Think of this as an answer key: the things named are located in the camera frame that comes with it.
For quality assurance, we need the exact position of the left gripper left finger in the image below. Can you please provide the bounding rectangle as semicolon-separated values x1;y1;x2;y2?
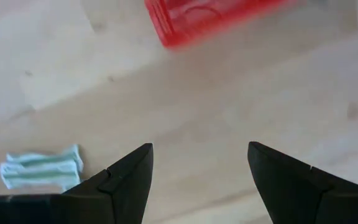
50;142;154;224

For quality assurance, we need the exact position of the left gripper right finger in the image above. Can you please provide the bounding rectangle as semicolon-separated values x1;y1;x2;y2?
247;141;358;224

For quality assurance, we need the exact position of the green striped bandage wrapper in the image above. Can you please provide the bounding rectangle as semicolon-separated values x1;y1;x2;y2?
0;144;85;193

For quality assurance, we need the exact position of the red plastic basket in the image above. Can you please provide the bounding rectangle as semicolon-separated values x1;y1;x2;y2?
144;0;293;50

